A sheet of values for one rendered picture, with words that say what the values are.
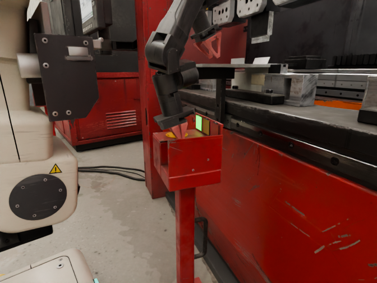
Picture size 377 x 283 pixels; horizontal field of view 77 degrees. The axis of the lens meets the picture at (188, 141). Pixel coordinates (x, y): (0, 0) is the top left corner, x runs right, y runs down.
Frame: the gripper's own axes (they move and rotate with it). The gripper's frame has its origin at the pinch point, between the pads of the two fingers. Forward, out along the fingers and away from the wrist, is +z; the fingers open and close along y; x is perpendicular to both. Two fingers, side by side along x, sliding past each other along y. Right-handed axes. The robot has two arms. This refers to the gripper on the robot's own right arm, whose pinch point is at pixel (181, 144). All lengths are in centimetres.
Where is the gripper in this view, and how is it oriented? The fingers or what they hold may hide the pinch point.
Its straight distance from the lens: 66.5
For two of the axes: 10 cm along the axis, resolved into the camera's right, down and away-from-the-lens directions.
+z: 2.4, 9.1, 3.5
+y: 9.1, -3.4, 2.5
